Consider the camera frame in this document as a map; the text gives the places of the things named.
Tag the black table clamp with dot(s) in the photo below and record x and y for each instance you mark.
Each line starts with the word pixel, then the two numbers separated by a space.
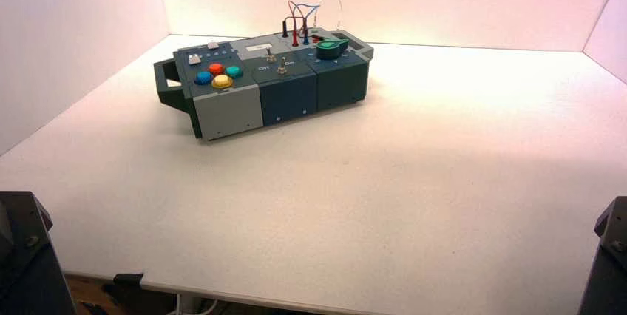
pixel 128 281

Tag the red banana plug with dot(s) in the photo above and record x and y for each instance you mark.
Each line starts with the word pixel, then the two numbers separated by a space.
pixel 295 37

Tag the dark green control box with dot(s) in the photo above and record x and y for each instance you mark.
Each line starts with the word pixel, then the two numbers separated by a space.
pixel 230 107

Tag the red round push button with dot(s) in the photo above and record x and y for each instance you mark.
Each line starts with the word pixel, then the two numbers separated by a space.
pixel 216 68

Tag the teal round push button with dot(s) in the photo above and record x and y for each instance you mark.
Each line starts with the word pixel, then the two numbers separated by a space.
pixel 234 72

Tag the blue banana plug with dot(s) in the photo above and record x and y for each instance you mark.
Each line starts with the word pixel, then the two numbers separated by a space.
pixel 305 36

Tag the black banana plug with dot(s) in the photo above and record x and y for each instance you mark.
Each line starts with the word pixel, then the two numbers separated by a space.
pixel 284 28

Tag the white rocker key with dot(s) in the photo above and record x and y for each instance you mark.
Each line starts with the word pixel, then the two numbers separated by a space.
pixel 212 45
pixel 194 59

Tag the blue round push button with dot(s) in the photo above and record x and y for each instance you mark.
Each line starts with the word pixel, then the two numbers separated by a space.
pixel 203 77

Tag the green rotary knob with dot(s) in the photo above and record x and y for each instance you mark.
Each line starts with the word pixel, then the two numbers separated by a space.
pixel 329 48

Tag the metal toggle switch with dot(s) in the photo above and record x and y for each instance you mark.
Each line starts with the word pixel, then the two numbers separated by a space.
pixel 282 66
pixel 269 54

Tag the yellow round push button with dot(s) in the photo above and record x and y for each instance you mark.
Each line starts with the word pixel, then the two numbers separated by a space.
pixel 222 81

